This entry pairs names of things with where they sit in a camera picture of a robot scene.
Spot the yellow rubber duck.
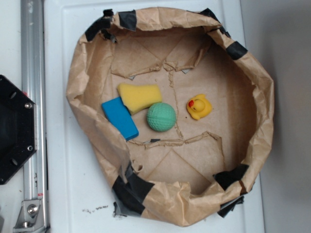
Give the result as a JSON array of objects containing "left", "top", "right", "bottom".
[{"left": 187, "top": 94, "right": 212, "bottom": 120}]

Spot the green dimpled foam ball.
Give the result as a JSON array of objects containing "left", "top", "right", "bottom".
[{"left": 147, "top": 102, "right": 176, "bottom": 132}]

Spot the yellow sponge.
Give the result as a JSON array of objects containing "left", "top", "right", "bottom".
[{"left": 117, "top": 83, "right": 162, "bottom": 115}]

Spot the blue rectangular block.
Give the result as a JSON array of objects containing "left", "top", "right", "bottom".
[{"left": 102, "top": 97, "right": 139, "bottom": 141}]

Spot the brown paper bag bin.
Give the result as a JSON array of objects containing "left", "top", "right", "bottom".
[{"left": 66, "top": 7, "right": 274, "bottom": 226}]

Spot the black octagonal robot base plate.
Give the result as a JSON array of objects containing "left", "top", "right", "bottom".
[{"left": 0, "top": 75, "right": 36, "bottom": 185}]

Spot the metal corner bracket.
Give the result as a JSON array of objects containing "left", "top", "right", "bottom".
[{"left": 13, "top": 199, "right": 44, "bottom": 233}]

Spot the aluminium extrusion rail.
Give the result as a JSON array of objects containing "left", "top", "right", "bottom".
[{"left": 20, "top": 0, "right": 51, "bottom": 233}]

